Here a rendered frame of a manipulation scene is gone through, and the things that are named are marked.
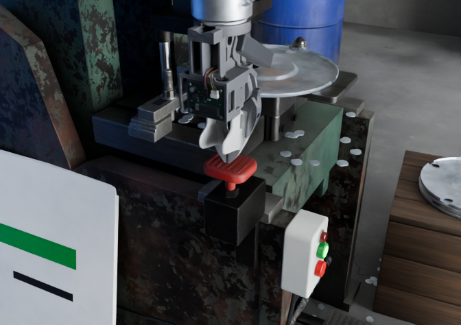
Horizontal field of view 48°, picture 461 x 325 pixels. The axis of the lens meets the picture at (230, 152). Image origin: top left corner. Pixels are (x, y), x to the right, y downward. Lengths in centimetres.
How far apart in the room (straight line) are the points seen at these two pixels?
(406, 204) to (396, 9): 307
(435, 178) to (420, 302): 34
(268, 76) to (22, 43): 48
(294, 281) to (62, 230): 53
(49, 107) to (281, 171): 48
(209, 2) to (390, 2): 382
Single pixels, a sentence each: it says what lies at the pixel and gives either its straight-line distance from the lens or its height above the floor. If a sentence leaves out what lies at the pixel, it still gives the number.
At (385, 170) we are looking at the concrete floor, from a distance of 231.
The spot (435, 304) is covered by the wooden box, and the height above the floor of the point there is 9.
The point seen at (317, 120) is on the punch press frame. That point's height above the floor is 64.
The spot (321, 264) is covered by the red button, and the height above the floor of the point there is 55.
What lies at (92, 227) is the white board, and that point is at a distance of 113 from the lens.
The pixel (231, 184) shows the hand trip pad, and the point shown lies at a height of 73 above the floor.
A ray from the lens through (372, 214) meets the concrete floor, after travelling 201.
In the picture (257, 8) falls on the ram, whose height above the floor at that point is 91.
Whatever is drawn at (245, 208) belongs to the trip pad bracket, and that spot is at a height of 69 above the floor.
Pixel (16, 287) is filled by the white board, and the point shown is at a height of 26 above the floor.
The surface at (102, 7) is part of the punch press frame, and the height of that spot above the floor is 90.
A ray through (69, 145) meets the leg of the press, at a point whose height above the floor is 64.
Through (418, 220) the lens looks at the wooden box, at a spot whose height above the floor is 35.
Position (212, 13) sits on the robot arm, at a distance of 62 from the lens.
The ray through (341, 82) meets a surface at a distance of 102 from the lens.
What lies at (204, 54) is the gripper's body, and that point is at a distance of 63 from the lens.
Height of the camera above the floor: 114
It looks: 29 degrees down
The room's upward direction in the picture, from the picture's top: straight up
